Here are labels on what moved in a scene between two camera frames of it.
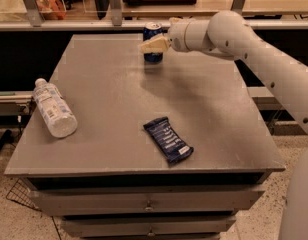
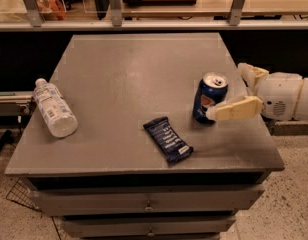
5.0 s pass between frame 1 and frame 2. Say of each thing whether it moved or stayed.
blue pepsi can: moved
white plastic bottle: stayed
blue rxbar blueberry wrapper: stayed
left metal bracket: stayed
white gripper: moved
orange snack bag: stayed
